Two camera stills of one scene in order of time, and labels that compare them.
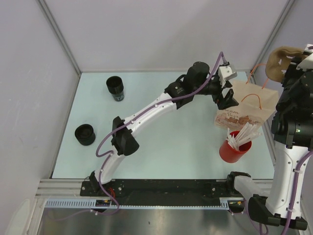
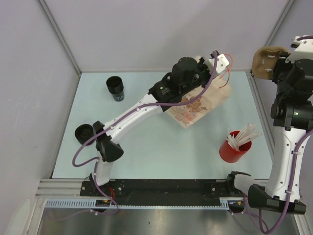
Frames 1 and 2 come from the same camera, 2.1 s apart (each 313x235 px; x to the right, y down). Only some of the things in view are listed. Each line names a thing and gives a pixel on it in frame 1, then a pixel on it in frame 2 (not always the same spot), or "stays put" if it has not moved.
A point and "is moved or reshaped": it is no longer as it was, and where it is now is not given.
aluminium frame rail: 60,188 stays put
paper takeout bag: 256,105 → 217,93
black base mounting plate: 161,192 stays put
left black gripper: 227,102 → 201,64
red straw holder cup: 229,154 stays put
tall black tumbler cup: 115,86 stays put
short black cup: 84,134 stays put
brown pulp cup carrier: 278,60 is moved or reshaped
